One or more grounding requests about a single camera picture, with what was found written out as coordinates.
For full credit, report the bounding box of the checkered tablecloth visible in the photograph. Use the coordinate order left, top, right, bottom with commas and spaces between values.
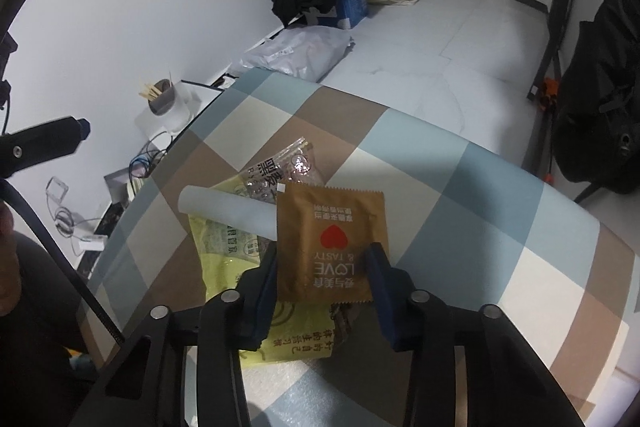
75, 67, 631, 427

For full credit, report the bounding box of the bundle of wooden sticks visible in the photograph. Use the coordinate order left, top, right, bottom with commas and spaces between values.
139, 74, 173, 102

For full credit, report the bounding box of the brown foil packet red heart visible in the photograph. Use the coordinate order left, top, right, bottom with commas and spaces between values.
275, 183, 386, 306

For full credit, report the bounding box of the white paper sheet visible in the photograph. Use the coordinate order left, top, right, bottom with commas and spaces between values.
180, 184, 278, 228

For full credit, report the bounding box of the clear wrapper with dark print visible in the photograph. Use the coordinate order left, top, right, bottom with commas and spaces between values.
239, 136, 326, 205

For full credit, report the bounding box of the white charger with cable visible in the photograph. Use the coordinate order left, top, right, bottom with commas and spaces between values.
50, 207, 109, 258

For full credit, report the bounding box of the black cable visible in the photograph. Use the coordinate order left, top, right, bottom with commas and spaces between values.
0, 179, 126, 344

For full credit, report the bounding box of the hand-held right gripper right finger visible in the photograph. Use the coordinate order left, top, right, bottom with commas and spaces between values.
362, 243, 586, 427

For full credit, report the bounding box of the yellow plastic packet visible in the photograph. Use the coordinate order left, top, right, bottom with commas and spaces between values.
187, 177, 336, 353

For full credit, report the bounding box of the white cup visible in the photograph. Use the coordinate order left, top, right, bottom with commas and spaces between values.
148, 78, 193, 132

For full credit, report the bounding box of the tangle of cables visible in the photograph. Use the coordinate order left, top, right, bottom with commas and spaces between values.
127, 129, 173, 182

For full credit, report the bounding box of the grey plastic bag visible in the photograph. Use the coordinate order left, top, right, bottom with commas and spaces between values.
241, 26, 352, 82

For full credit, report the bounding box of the black backpack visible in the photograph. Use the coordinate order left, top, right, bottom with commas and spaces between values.
555, 0, 640, 195

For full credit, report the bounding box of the black tripod with orange clips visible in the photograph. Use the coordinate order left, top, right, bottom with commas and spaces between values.
525, 22, 562, 182

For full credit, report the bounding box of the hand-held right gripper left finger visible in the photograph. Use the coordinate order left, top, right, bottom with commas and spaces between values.
67, 244, 281, 427

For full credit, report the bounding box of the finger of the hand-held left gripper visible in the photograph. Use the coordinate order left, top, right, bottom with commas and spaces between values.
0, 117, 91, 180

